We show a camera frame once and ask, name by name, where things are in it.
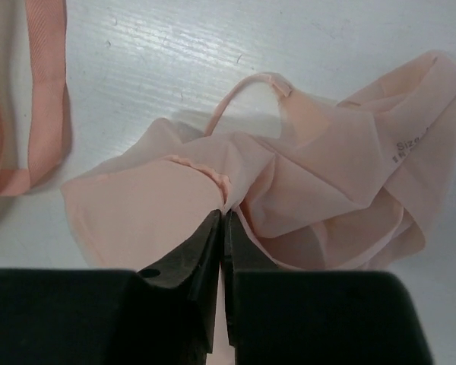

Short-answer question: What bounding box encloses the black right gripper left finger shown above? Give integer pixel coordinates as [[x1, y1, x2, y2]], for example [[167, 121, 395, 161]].
[[0, 211, 221, 364]]

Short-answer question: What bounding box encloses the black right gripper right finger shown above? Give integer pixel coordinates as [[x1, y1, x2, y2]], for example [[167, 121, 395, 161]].
[[222, 212, 433, 364]]

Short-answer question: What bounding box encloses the peach pink bra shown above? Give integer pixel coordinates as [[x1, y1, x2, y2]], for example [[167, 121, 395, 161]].
[[59, 51, 456, 365]]

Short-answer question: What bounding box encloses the pink mesh laundry bag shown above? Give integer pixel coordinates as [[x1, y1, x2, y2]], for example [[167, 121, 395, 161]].
[[0, 1, 71, 197]]

